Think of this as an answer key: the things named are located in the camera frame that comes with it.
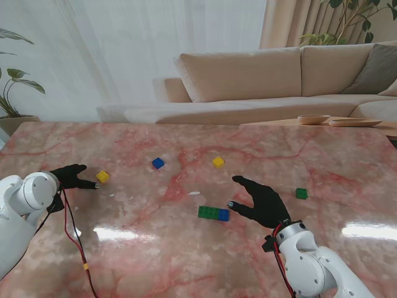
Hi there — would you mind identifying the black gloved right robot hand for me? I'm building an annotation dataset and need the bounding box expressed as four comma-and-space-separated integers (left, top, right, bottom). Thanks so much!
228, 175, 293, 230

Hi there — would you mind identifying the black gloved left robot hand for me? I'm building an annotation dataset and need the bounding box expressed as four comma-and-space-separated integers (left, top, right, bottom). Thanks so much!
49, 164, 101, 191

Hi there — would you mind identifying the beige plant pot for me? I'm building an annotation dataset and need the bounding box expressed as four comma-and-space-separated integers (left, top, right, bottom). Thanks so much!
0, 114, 41, 137

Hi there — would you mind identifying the round wooden bowl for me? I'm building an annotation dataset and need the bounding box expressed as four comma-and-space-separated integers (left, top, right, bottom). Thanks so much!
297, 114, 331, 125

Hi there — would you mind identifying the broad-leaf green houseplant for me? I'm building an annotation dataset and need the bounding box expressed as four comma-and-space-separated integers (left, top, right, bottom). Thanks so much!
0, 27, 47, 118

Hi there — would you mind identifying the oval wooden tray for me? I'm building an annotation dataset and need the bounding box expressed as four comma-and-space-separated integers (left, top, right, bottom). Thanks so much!
328, 117, 383, 127

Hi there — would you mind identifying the beige fabric sofa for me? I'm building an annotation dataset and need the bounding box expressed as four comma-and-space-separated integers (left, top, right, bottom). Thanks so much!
97, 43, 397, 125

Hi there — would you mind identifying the white sheer curtain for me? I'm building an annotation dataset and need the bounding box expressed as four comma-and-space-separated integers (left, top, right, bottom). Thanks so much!
0, 0, 267, 122

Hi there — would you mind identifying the grey sofa cushion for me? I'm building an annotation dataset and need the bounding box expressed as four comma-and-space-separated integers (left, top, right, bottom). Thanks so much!
342, 43, 397, 96

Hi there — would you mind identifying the tall branching green houseplant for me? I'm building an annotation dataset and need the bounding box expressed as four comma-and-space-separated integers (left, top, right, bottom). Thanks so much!
299, 0, 397, 47

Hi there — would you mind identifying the beige drape curtain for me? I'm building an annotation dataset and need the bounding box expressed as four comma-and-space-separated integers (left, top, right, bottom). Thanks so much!
259, 0, 345, 50

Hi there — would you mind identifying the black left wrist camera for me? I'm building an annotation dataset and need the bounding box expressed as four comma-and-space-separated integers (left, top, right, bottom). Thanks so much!
46, 195, 66, 215

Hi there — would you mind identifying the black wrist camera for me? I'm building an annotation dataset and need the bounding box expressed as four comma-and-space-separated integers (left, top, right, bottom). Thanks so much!
262, 235, 279, 253
46, 195, 66, 215

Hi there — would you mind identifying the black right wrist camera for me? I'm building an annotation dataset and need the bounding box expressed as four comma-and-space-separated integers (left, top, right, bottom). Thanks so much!
262, 235, 279, 253

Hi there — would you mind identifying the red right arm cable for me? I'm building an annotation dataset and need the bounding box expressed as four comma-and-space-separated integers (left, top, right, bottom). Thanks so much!
271, 222, 297, 298

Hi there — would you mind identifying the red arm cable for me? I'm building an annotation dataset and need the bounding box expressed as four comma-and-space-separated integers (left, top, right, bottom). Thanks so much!
271, 222, 297, 298
59, 186, 99, 298

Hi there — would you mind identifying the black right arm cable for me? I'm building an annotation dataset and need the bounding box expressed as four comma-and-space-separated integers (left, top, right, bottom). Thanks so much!
272, 245, 295, 298

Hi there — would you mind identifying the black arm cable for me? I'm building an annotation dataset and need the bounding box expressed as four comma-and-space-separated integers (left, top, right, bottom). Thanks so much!
272, 245, 295, 298
30, 192, 99, 298

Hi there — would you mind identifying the red left arm cable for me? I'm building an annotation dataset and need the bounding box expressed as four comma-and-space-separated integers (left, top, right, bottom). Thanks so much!
59, 186, 99, 298

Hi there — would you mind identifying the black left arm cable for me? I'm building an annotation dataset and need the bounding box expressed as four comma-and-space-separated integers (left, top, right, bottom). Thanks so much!
30, 192, 99, 298

